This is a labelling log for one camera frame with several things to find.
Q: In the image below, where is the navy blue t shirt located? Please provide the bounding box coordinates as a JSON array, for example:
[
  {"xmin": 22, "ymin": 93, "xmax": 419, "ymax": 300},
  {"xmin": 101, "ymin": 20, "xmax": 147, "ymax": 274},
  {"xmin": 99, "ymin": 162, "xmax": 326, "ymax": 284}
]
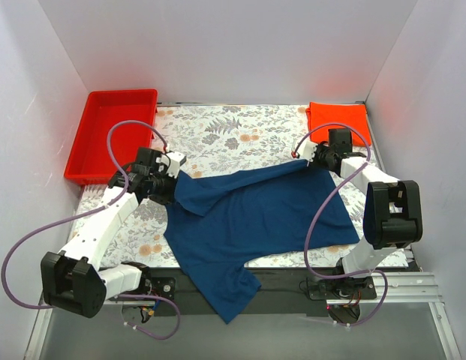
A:
[{"xmin": 164, "ymin": 160, "xmax": 359, "ymax": 323}]

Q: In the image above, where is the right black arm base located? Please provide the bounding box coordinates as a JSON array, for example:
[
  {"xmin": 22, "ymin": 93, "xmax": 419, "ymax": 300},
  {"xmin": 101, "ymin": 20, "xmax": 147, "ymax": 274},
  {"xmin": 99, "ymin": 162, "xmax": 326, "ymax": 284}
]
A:
[{"xmin": 299, "ymin": 277, "xmax": 377, "ymax": 301}]

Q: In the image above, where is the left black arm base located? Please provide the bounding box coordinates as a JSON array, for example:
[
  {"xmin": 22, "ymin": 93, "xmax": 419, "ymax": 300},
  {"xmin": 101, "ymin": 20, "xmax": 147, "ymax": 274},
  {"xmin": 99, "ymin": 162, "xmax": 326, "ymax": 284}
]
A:
[{"xmin": 137, "ymin": 277, "xmax": 176, "ymax": 300}]

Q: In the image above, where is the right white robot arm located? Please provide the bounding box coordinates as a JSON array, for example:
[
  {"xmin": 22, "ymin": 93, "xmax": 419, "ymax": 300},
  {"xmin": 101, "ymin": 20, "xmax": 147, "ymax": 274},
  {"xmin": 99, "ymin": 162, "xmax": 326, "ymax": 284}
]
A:
[{"xmin": 313, "ymin": 128, "xmax": 423, "ymax": 298}]

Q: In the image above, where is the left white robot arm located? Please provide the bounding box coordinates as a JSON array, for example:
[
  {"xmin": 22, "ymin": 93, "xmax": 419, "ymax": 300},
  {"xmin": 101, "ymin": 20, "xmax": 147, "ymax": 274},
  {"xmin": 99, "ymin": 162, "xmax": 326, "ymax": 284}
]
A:
[{"xmin": 41, "ymin": 147, "xmax": 186, "ymax": 318}]

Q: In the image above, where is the folded orange t shirt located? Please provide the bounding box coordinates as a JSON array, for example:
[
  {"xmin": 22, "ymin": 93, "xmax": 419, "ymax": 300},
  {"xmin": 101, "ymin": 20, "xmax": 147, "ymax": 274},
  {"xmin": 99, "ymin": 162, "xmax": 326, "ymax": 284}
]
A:
[{"xmin": 305, "ymin": 102, "xmax": 371, "ymax": 146}]

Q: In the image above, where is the red plastic tray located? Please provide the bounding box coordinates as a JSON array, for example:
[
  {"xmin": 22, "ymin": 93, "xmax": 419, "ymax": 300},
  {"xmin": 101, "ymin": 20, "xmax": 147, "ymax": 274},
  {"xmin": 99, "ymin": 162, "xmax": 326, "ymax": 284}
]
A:
[{"xmin": 63, "ymin": 88, "xmax": 159, "ymax": 186}]

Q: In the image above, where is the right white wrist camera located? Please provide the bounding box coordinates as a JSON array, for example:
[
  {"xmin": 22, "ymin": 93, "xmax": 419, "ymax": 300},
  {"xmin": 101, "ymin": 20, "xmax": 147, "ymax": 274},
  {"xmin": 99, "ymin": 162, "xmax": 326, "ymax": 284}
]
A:
[{"xmin": 291, "ymin": 139, "xmax": 318, "ymax": 163}]

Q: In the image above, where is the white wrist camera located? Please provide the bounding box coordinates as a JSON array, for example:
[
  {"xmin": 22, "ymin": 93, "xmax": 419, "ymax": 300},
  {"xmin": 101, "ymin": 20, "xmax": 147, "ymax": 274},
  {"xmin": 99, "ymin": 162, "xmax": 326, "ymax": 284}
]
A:
[
  {"xmin": 159, "ymin": 151, "xmax": 187, "ymax": 179},
  {"xmin": 291, "ymin": 139, "xmax": 318, "ymax": 163}
]

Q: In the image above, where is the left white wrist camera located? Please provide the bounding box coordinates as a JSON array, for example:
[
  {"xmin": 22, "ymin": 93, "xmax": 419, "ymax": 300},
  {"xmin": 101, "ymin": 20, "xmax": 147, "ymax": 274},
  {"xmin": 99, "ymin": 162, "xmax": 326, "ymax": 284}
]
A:
[{"xmin": 159, "ymin": 151, "xmax": 187, "ymax": 179}]

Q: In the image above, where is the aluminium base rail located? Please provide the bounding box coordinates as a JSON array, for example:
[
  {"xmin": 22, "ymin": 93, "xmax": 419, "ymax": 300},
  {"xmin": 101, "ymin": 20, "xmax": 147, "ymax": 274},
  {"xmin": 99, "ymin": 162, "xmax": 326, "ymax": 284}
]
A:
[{"xmin": 326, "ymin": 272, "xmax": 443, "ymax": 305}]

